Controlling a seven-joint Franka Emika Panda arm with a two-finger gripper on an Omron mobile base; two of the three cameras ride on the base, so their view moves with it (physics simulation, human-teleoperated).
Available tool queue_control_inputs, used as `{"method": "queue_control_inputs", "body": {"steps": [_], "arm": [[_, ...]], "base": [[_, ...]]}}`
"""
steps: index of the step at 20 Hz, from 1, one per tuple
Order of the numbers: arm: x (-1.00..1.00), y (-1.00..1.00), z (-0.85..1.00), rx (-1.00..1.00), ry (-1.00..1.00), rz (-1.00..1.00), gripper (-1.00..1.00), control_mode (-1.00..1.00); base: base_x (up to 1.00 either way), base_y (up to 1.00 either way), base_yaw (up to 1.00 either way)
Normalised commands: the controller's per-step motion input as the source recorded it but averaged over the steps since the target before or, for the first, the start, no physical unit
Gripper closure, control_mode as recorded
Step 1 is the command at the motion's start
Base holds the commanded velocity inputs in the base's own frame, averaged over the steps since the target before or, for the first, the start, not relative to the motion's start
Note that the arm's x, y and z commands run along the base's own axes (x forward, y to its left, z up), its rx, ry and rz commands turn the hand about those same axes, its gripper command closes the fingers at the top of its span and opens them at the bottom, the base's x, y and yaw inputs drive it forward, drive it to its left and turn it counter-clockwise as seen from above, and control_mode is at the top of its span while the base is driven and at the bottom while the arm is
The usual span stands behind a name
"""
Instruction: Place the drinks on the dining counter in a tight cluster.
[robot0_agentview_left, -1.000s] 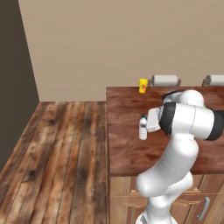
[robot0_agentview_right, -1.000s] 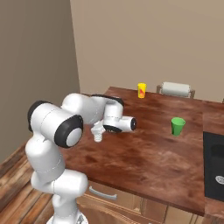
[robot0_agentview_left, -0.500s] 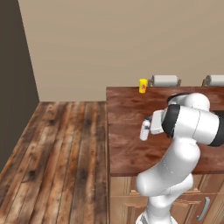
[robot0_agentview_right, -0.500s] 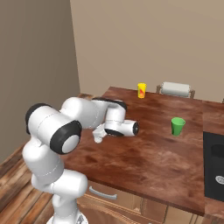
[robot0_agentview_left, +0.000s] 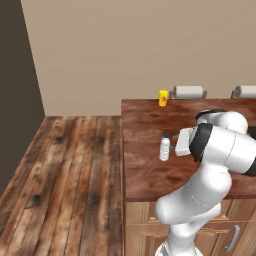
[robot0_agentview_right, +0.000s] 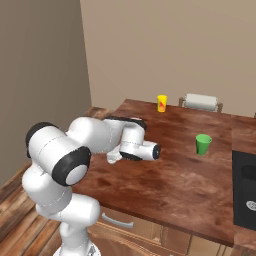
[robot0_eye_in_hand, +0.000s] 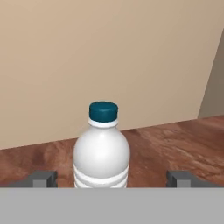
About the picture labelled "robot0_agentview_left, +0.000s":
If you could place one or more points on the wooden cabinet door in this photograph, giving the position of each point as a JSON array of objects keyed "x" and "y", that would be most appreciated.
[{"x": 230, "y": 240}]

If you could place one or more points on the wooden cabinet drawer front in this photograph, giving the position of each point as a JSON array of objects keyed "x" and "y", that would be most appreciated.
[{"x": 190, "y": 210}]

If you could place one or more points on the clear plastic water bottle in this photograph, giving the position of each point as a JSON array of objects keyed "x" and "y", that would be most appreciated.
[{"x": 164, "y": 148}]

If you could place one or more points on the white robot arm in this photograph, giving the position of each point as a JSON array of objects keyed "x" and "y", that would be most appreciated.
[{"x": 213, "y": 186}]

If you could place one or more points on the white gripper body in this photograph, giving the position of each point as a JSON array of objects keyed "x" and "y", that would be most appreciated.
[{"x": 183, "y": 142}]

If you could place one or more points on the yellow drink can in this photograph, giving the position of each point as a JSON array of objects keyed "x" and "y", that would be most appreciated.
[{"x": 163, "y": 98}]

